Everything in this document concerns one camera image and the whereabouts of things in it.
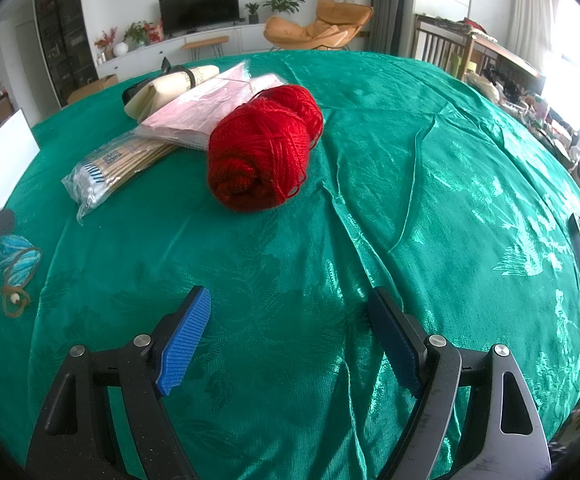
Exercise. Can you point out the black display cabinet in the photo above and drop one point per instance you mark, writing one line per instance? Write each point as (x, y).
(64, 35)

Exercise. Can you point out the orange lounge chair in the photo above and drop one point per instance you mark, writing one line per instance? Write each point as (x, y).
(320, 25)

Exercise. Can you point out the clutter of household things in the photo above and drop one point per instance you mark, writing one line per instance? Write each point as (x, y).
(570, 145)

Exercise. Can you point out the wooden bench with metal legs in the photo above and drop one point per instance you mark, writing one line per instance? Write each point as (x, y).
(204, 40)

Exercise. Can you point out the small green potted plant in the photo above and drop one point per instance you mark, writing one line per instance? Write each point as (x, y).
(252, 12)

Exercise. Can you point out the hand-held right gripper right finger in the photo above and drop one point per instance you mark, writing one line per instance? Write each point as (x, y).
(395, 340)

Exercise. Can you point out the wooden railed bench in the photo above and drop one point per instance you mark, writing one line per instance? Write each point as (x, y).
(435, 45)

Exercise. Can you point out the red decoration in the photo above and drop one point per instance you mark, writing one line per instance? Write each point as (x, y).
(155, 31)

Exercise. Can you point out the brown cardboard box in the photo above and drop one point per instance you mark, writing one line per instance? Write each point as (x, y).
(94, 85)

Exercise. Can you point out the green satin tablecloth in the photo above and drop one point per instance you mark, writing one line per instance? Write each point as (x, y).
(320, 210)

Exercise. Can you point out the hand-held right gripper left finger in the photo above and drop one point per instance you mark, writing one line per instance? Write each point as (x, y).
(184, 345)

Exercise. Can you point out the pink plastic packet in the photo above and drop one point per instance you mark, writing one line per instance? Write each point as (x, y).
(194, 115)

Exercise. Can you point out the black television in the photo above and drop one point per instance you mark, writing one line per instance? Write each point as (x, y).
(199, 7)

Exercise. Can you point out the white television cabinet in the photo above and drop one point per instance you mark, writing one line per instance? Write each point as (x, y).
(139, 57)

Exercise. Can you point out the white curtain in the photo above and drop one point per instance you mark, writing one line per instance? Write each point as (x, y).
(535, 5)

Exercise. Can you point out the clear pack of wooden sticks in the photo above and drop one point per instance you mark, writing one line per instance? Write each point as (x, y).
(114, 165)

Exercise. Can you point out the red yarn ball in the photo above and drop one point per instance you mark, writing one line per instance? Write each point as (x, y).
(255, 160)
(300, 110)

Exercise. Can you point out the red flowers in vase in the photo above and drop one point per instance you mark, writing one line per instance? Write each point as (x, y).
(105, 42)

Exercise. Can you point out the large green potted plant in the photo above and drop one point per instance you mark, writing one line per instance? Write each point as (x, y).
(282, 2)

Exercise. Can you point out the leafy green plant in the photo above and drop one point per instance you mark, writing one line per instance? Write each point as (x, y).
(136, 34)

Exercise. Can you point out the grey curtain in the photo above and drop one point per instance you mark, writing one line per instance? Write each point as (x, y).
(389, 5)

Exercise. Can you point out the white round vase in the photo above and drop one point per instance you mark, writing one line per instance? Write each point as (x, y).
(120, 49)

